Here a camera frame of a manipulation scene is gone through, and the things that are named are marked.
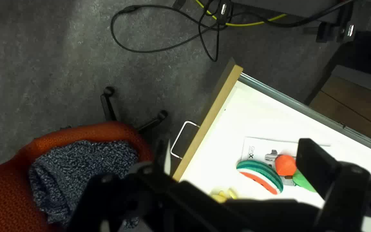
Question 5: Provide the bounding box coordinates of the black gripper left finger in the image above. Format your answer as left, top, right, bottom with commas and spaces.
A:
64, 160, 183, 232

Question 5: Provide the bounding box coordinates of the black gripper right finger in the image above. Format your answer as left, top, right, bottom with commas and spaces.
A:
295, 137, 371, 232

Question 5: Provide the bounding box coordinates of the yellow toy piece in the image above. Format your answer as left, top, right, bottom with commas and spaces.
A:
210, 187, 238, 204

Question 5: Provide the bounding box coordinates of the yellow floor cable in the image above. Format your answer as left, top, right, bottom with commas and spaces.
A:
193, 0, 287, 28

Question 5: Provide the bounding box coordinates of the black looped floor cable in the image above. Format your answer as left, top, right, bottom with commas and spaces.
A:
109, 3, 221, 63

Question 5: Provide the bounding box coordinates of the orange toy ball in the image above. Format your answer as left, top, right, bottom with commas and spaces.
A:
274, 153, 299, 178

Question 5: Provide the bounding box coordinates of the silver drawer handle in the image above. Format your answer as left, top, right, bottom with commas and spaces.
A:
168, 120, 202, 161

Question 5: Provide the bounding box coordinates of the orange fabric chair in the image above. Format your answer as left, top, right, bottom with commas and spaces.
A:
0, 121, 154, 232

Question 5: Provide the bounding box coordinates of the wooden front white drawer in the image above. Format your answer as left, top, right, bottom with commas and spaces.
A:
171, 63, 371, 232

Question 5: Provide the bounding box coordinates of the black chair wheel base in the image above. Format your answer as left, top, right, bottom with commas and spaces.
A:
100, 85, 170, 134

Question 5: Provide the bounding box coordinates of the wooden base cabinet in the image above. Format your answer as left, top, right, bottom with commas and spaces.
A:
309, 76, 371, 150

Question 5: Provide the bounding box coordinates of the green toy leaf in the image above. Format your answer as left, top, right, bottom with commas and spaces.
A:
291, 169, 318, 193

